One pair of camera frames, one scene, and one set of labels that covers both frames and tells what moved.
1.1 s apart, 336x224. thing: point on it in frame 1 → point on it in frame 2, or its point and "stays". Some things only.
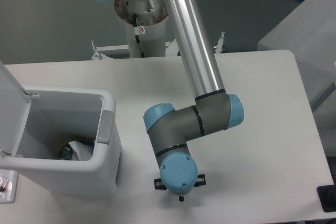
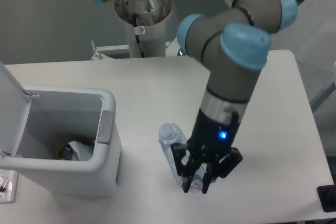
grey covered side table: x=309 y=32 stays
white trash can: x=55 y=116 stays
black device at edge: x=327 y=195 stays
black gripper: x=199 y=183 → x=211 y=138
